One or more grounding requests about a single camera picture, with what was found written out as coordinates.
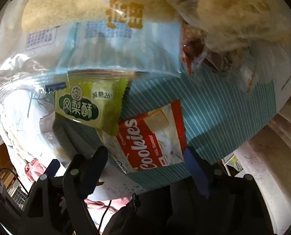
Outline tree pattern tablecloth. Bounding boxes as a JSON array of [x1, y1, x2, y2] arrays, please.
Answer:
[[0, 52, 291, 189]]

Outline green pineapple cake packet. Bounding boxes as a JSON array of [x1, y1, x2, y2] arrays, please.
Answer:
[[55, 77, 129, 135]]

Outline clear fried noodle snack packet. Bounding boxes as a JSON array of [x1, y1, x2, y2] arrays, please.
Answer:
[[165, 0, 291, 52]]

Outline red cookies packet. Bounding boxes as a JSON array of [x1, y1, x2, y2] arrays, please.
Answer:
[[97, 100, 187, 174]]

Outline red dried fruit packet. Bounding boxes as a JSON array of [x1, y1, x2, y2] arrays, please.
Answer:
[[181, 22, 209, 76]]

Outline large rice cracker bag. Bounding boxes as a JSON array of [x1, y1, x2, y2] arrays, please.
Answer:
[[0, 0, 182, 101]]

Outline pink cloth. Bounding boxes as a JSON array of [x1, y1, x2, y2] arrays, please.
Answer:
[[24, 159, 46, 183]]

